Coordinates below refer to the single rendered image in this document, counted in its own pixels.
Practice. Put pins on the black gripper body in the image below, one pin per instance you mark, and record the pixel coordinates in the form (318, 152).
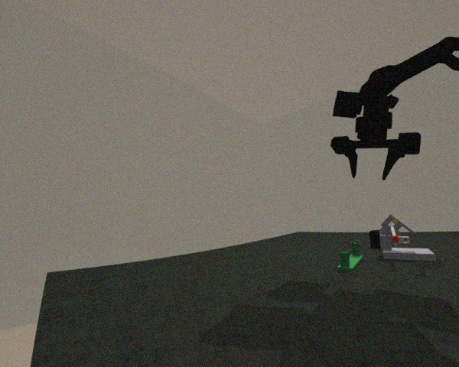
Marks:
(411, 141)

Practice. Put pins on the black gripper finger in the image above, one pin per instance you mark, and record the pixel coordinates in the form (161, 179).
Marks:
(394, 153)
(352, 156)

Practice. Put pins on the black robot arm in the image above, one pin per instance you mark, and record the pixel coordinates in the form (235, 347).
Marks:
(373, 93)

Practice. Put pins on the white pin with red cap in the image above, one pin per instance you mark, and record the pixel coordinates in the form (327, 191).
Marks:
(394, 237)

